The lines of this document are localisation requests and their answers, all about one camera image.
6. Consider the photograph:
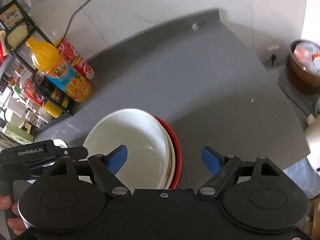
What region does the red cola bottle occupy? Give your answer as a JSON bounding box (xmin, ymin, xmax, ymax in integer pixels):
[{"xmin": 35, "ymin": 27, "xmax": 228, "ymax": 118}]
[{"xmin": 55, "ymin": 38, "xmax": 95, "ymax": 81}]

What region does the white ceramic bowl back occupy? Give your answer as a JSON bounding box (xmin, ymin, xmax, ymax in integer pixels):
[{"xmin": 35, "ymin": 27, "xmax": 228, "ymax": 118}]
[{"xmin": 84, "ymin": 108, "xmax": 170, "ymax": 191}]

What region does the person left hand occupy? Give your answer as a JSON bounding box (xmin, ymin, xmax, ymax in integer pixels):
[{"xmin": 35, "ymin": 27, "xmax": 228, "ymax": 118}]
[{"xmin": 0, "ymin": 195, "xmax": 27, "ymax": 236}]

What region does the large dark soy sauce bottle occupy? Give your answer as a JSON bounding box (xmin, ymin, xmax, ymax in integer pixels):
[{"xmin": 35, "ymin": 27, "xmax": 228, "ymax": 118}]
[{"xmin": 43, "ymin": 87, "xmax": 71, "ymax": 118}]

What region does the black metal shelf rack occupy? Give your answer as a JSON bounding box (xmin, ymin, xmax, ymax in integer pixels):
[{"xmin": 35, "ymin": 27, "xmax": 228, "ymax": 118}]
[{"xmin": 1, "ymin": 0, "xmax": 75, "ymax": 135}]

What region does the brown trash bin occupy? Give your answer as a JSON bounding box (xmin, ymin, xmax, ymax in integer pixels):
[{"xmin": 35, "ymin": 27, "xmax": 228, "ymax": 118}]
[{"xmin": 286, "ymin": 40, "xmax": 319, "ymax": 93}]

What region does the orange juice bottle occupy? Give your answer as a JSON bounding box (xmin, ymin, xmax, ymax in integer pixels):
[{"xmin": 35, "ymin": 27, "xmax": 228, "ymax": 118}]
[{"xmin": 25, "ymin": 37, "xmax": 92, "ymax": 103}]

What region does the red and black bowl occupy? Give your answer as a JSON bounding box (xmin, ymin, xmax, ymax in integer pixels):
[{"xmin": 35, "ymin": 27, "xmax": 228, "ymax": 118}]
[{"xmin": 154, "ymin": 116, "xmax": 182, "ymax": 190}]

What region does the white ceramic bowl front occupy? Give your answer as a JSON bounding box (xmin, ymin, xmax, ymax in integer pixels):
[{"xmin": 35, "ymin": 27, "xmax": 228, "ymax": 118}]
[{"xmin": 155, "ymin": 116, "xmax": 176, "ymax": 190}]

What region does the white ceramic bowl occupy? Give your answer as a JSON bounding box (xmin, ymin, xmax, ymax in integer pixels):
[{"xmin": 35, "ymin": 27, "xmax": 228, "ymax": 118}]
[
  {"xmin": 84, "ymin": 108, "xmax": 170, "ymax": 191},
  {"xmin": 155, "ymin": 116, "xmax": 176, "ymax": 190}
]

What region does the green tissue box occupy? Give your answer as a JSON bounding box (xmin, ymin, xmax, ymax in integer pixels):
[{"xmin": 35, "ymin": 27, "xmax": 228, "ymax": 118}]
[{"xmin": 2, "ymin": 122, "xmax": 34, "ymax": 145}]

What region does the black power cable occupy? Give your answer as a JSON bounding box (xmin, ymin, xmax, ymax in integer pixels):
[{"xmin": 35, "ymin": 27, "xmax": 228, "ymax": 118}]
[{"xmin": 63, "ymin": 0, "xmax": 106, "ymax": 40}]

